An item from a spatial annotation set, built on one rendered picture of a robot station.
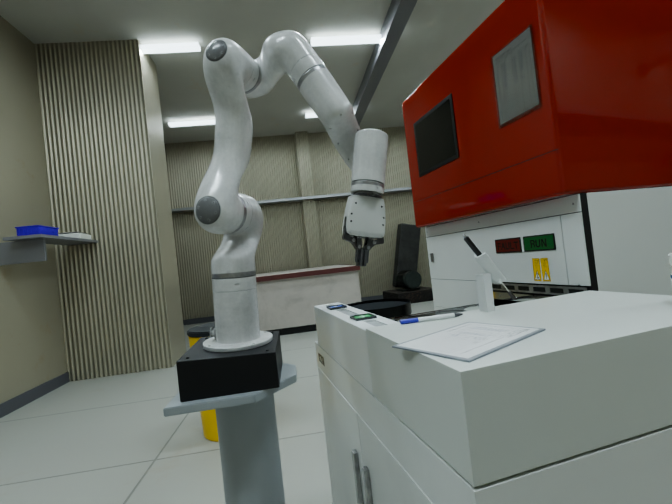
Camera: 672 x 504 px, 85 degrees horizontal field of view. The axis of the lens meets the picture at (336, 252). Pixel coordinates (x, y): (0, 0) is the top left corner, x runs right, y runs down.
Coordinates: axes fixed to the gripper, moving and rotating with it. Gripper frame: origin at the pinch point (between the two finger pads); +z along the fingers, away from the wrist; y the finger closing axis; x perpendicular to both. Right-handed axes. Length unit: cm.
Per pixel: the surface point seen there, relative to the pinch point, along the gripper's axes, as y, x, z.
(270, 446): 16, -16, 52
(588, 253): -59, 10, -7
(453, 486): -2, 40, 32
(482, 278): -24.0, 14.5, 2.7
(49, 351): 224, -405, 116
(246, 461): 22, -14, 55
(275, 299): -35, -501, 47
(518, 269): -59, -14, -2
